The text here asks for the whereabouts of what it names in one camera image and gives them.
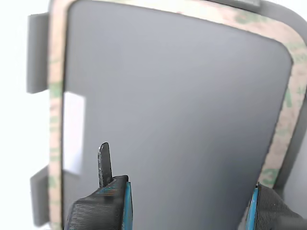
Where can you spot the beige rectangular frame green print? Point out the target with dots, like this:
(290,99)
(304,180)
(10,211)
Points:
(56,119)

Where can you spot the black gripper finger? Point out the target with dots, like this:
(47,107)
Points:
(271,210)
(100,206)

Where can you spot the light grey frame holder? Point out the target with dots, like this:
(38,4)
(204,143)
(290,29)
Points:
(168,107)

